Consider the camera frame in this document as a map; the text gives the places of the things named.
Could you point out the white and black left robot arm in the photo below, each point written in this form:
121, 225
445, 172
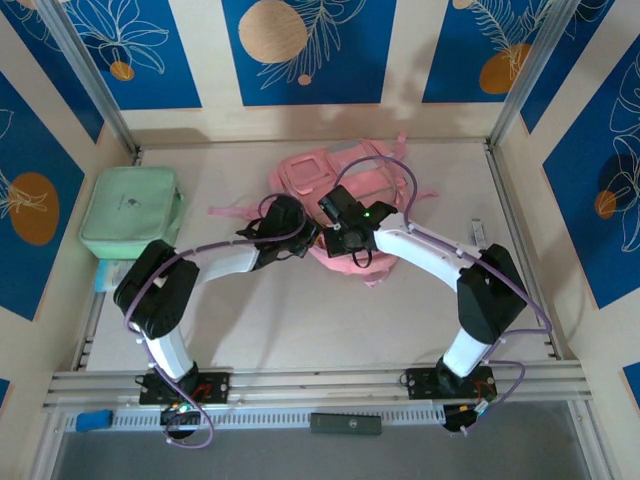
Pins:
230, 260

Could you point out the small circuit board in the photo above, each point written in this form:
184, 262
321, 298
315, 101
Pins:
180, 411
475, 411

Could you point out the mint green zip case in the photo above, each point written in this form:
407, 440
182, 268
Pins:
127, 210

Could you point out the pink backpack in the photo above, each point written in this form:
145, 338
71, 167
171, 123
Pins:
300, 172

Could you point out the aluminium front rail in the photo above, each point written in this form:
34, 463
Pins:
320, 380

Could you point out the aluminium corner post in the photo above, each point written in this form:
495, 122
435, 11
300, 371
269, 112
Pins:
530, 75
90, 75

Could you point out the light blue packet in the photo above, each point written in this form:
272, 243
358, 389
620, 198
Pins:
107, 275

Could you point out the small blue block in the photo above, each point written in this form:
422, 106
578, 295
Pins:
94, 420

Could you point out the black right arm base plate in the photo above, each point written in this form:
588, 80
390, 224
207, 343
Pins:
422, 382

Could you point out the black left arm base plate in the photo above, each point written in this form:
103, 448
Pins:
217, 387

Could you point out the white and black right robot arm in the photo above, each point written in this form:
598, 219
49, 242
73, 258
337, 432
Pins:
425, 255

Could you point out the small white stick pack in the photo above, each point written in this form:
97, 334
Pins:
477, 232

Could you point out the dark green flat box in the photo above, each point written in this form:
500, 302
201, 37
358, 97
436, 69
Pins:
345, 424

